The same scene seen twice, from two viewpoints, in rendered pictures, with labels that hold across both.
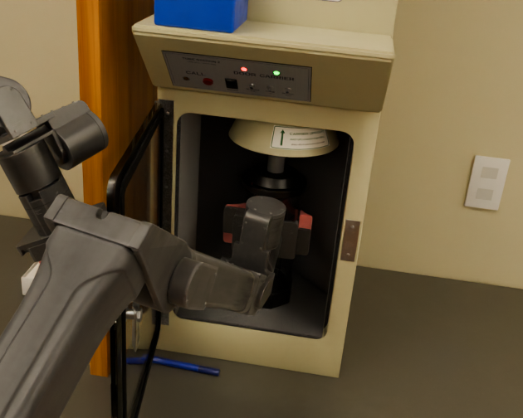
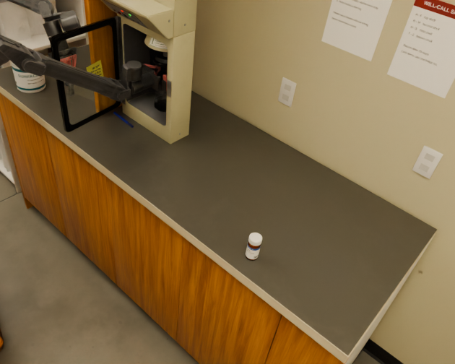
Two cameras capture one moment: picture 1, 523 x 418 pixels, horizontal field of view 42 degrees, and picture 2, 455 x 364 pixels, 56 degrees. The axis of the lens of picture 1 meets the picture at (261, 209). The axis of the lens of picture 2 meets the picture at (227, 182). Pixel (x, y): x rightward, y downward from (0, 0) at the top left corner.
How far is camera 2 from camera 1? 1.19 m
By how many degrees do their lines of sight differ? 29
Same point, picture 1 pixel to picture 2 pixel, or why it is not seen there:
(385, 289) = (232, 126)
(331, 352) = (167, 132)
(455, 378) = (211, 162)
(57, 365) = not seen: outside the picture
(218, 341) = (138, 115)
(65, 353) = not seen: outside the picture
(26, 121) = (48, 14)
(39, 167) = (51, 29)
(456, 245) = (274, 119)
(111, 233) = not seen: outside the picture
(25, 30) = not seen: outside the picture
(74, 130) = (66, 19)
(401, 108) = (256, 45)
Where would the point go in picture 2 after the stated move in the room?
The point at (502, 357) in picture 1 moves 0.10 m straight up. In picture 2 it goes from (242, 164) to (245, 144)
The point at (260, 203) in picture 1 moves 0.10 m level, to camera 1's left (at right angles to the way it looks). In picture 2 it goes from (132, 63) to (113, 54)
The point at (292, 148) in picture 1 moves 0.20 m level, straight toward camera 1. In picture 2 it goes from (155, 46) to (115, 61)
